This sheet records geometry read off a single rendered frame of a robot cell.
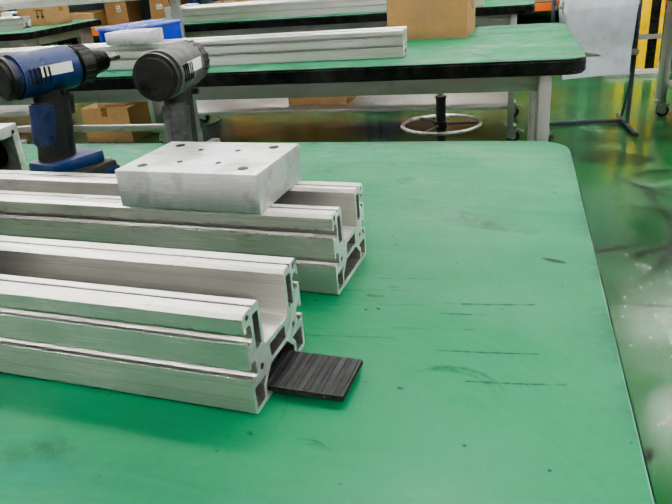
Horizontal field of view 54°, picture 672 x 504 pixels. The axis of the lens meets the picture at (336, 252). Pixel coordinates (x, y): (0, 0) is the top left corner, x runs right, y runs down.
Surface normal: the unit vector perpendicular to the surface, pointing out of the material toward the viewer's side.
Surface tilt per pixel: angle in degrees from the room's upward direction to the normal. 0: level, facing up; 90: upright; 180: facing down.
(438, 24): 90
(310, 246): 90
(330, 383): 0
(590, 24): 103
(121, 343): 90
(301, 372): 0
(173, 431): 0
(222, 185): 90
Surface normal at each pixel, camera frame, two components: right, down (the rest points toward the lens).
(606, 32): -0.17, 0.62
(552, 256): -0.07, -0.91
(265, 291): -0.32, 0.41
